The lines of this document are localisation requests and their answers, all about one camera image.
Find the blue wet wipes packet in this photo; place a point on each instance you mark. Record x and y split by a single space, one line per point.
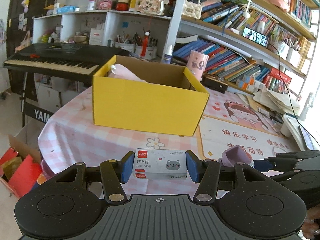
65 9

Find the white desk organizer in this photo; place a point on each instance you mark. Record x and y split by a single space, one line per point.
292 55

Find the smartphone with lit screen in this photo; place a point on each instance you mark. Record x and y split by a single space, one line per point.
255 37

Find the pile of papers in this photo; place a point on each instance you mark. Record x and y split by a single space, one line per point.
275 100

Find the cardboard box with red folders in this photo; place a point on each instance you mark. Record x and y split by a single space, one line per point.
22 175

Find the white pen holder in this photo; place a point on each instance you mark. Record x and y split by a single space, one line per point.
124 46
147 52

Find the small white spray bottle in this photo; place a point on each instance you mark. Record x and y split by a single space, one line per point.
167 57

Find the grey staple box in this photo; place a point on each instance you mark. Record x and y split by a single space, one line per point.
160 163

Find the cream quilted handbag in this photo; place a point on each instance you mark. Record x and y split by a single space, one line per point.
191 8

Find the white cubby shelf unit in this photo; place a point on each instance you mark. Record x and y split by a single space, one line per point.
70 22

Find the pink cylindrical container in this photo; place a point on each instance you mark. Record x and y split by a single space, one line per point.
197 65

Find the red printed box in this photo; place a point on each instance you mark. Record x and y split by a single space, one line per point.
277 80

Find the black electronic keyboard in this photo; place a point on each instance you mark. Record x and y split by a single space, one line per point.
62 52

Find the yellow cardboard box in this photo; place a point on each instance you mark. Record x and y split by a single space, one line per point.
145 105

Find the small lilac plastic object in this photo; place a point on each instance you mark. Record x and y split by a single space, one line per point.
235 156

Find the pink gift box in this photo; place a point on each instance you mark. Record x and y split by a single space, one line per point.
106 3

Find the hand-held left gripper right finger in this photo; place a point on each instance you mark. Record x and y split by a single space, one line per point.
193 167

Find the black keyboard stand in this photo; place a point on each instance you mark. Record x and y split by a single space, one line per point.
40 115

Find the white plastic device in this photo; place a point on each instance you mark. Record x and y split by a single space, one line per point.
292 127

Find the person's right hand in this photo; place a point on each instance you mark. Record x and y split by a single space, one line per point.
312 225

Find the row of books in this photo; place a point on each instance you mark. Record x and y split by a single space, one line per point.
250 17
300 10
225 62

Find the cartoon printed desk mat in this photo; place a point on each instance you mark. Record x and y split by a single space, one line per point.
217 140

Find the white storage box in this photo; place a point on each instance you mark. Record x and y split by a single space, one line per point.
75 0

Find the pink plush toy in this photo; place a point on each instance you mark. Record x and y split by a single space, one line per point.
122 73

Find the black case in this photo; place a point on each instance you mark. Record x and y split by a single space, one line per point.
215 83

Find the wooden bookshelf with white post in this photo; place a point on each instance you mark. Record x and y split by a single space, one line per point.
175 17

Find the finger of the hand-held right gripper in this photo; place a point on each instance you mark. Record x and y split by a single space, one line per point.
305 157
262 165

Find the white box red label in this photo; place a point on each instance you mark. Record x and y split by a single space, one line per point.
96 37

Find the red round doll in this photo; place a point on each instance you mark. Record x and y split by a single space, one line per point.
122 5

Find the yellow white carton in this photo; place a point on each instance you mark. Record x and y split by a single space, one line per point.
133 2

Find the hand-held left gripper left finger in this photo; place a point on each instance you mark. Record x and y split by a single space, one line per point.
128 167

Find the pink white cat ornament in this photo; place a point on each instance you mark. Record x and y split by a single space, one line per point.
151 2

